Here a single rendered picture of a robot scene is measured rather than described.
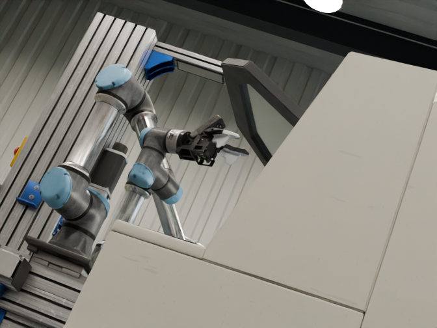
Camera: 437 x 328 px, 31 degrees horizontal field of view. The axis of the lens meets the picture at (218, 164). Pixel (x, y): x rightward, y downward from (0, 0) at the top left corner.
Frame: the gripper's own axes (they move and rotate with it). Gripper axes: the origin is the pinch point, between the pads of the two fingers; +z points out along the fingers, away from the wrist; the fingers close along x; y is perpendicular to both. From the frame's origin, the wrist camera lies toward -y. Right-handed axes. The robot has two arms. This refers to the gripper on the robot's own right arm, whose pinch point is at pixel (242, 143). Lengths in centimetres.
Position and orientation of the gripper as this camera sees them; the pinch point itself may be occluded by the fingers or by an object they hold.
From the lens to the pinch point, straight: 232.8
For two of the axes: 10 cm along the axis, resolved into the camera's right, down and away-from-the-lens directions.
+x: -3.8, -6.3, -6.8
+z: 8.2, 1.1, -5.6
